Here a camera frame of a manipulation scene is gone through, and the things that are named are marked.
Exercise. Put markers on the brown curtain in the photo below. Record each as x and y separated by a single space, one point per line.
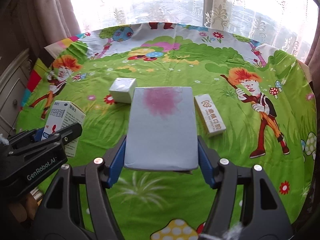
34 24

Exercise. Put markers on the cream dresser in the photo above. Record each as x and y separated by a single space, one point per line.
13 84

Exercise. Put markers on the left hand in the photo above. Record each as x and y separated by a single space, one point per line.
24 209

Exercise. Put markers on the small white box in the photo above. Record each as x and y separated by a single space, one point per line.
122 89

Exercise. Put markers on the narrow white red-text box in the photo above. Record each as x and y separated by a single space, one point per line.
209 114

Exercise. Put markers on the green cartoon bedsheet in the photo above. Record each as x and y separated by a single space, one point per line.
163 84

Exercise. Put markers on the white lace curtain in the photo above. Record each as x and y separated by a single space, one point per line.
289 25

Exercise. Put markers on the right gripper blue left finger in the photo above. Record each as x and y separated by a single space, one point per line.
101 174

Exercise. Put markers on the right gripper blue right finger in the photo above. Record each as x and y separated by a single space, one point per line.
221 175

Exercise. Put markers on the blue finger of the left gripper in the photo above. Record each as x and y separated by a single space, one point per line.
38 134
67 134

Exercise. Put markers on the white medicine box red figure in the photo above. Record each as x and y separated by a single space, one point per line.
62 114

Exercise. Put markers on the white box pink stain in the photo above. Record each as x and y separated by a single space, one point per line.
162 131

